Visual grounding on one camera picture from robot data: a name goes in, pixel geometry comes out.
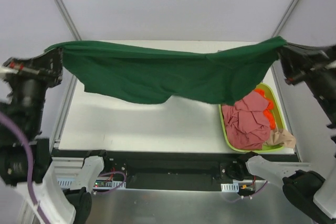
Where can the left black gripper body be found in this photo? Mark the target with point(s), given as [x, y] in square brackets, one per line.
[49, 67]

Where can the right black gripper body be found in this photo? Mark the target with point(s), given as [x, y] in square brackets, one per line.
[293, 63]

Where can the green polo shirt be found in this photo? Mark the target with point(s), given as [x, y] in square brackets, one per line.
[151, 76]

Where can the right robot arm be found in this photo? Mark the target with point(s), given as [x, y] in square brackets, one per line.
[308, 191]

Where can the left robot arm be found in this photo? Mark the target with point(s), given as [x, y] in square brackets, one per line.
[26, 163]

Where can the lime green plastic basket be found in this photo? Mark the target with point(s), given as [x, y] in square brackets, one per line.
[277, 113]

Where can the orange garment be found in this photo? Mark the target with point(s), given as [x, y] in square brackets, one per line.
[268, 110]

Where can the beige garment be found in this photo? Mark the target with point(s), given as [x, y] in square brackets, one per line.
[281, 137]

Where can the pink red t shirt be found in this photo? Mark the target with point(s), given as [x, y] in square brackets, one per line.
[246, 126]

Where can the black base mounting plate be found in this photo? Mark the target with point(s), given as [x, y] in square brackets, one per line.
[173, 171]

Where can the right aluminium frame post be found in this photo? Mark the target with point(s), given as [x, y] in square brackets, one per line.
[285, 17]

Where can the aluminium frame post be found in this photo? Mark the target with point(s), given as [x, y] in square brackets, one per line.
[285, 17]
[68, 20]

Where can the left aluminium frame post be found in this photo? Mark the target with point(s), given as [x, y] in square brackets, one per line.
[68, 20]

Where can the left white cable duct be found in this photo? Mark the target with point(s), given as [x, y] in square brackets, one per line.
[98, 185]

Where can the white cable duct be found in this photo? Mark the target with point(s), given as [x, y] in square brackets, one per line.
[230, 188]
[98, 185]

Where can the aluminium front rail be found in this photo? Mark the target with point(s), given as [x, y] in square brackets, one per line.
[70, 167]

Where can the right white cable duct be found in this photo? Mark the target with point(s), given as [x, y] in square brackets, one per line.
[230, 188]

